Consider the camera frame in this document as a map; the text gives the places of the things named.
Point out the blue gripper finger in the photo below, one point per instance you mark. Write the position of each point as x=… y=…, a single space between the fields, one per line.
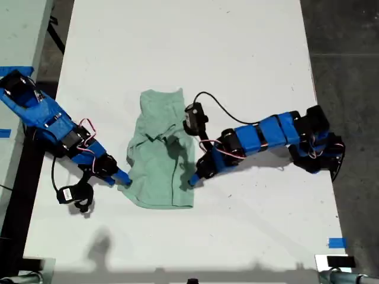
x=110 y=181
x=123 y=177
x=194 y=178
x=197 y=181

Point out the pale green t-shirt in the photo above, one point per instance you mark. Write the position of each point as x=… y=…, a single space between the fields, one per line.
x=154 y=177

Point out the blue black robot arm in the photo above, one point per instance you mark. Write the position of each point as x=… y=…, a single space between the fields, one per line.
x=266 y=133
x=44 y=115

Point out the long black bar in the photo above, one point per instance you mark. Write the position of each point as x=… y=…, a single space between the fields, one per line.
x=17 y=207

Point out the small black knob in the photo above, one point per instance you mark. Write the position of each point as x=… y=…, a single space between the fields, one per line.
x=192 y=281

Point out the small black box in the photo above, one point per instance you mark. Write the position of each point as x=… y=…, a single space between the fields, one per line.
x=32 y=264
x=340 y=261

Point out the long blue tape strip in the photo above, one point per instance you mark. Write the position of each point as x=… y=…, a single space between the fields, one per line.
x=20 y=70

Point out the black slanted strut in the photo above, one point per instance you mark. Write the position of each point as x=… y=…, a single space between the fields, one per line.
x=54 y=29

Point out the black camera stalk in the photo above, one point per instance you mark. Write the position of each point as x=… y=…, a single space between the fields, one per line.
x=86 y=179
x=203 y=140

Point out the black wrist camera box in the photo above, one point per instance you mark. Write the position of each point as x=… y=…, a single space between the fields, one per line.
x=195 y=118
x=69 y=193

